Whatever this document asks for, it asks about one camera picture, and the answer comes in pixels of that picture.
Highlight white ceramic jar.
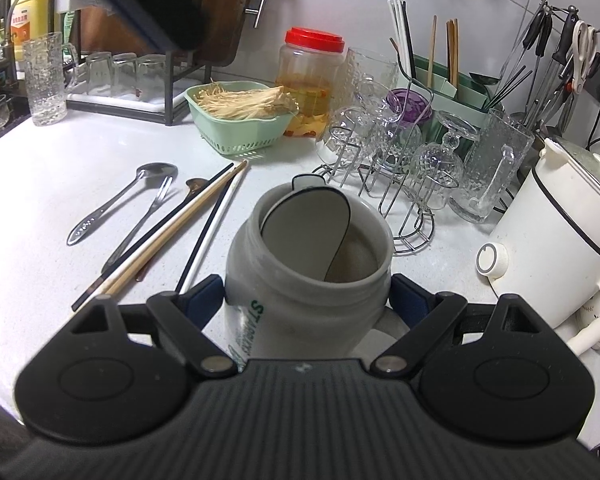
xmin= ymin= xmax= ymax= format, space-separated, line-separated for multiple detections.
xmin=225 ymin=181 xmax=408 ymax=363

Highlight small metal fork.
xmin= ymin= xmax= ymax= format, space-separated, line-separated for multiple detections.
xmin=100 ymin=176 xmax=175 ymax=273

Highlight copper brown spoon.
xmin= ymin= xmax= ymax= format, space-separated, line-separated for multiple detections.
xmin=135 ymin=178 xmax=209 ymax=283

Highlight black chopstick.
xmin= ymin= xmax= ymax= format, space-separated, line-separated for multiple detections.
xmin=71 ymin=160 xmax=248 ymax=312

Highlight silver metal spoon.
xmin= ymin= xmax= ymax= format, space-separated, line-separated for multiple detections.
xmin=66 ymin=162 xmax=178 ymax=246

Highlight white ceramic soup spoon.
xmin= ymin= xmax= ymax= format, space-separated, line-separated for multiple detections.
xmin=260 ymin=174 xmax=351 ymax=281

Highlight wooden cutting board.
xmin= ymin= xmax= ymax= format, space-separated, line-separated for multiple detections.
xmin=194 ymin=0 xmax=249 ymax=66

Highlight black dish drying rack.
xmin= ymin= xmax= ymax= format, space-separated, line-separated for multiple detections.
xmin=54 ymin=0 xmax=282 ymax=127

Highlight yellow oil bottle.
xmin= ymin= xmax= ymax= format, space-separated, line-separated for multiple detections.
xmin=10 ymin=0 xmax=50 ymax=63

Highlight tall textured glass mug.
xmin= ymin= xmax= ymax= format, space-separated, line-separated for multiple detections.
xmin=22 ymin=32 xmax=79 ymax=127

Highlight upside down glass goblet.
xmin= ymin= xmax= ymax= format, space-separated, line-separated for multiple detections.
xmin=410 ymin=110 xmax=479 ymax=211

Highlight white electric cooking pot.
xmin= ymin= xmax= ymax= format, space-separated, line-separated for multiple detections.
xmin=476 ymin=138 xmax=600 ymax=354

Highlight green plastic basket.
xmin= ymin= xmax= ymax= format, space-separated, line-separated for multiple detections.
xmin=185 ymin=81 xmax=294 ymax=155

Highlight red lid plastic jar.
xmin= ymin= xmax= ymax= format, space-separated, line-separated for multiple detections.
xmin=275 ymin=26 xmax=346 ymax=138

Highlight textured glass pitcher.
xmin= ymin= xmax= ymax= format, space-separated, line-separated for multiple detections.
xmin=449 ymin=110 xmax=533 ymax=223

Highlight purple lid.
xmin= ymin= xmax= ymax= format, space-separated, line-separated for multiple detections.
xmin=382 ymin=88 xmax=434 ymax=125

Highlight green utensil holder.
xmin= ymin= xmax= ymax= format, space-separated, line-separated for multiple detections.
xmin=431 ymin=63 xmax=491 ymax=129

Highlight wire glass rack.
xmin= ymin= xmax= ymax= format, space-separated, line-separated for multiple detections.
xmin=315 ymin=125 xmax=437 ymax=256

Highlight white handled scissors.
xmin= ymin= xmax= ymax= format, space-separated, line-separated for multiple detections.
xmin=571 ymin=21 xmax=598 ymax=94

